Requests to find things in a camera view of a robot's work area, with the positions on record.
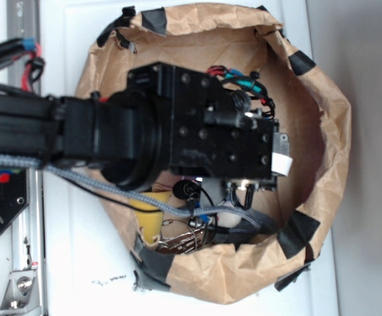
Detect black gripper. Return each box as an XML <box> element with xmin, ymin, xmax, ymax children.
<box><xmin>127</xmin><ymin>63</ymin><xmax>293</xmax><ymax>190</ymax></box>

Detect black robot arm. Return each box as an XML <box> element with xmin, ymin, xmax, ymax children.
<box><xmin>0</xmin><ymin>63</ymin><xmax>293</xmax><ymax>191</ymax></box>

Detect black octagonal mount plate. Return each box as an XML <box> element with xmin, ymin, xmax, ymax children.
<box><xmin>0</xmin><ymin>170</ymin><xmax>30</xmax><ymax>236</ymax></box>

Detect grey plush mouse toy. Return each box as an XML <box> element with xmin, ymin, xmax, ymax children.
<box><xmin>213</xmin><ymin>209</ymin><xmax>278</xmax><ymax>247</ymax></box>

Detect silver keys on ring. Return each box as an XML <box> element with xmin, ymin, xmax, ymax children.
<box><xmin>156</xmin><ymin>219</ymin><xmax>209</xmax><ymax>255</ymax></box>

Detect metal corner bracket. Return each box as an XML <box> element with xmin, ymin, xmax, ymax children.
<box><xmin>0</xmin><ymin>270</ymin><xmax>40</xmax><ymax>315</ymax></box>

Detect yellow sponge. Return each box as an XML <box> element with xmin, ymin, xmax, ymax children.
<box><xmin>129</xmin><ymin>199</ymin><xmax>164</xmax><ymax>244</ymax></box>

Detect aluminium extrusion rail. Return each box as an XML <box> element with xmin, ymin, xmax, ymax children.
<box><xmin>6</xmin><ymin>1</ymin><xmax>48</xmax><ymax>315</ymax></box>

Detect brown paper bag bin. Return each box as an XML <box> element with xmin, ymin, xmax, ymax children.
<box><xmin>76</xmin><ymin>3</ymin><xmax>352</xmax><ymax>304</ymax></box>

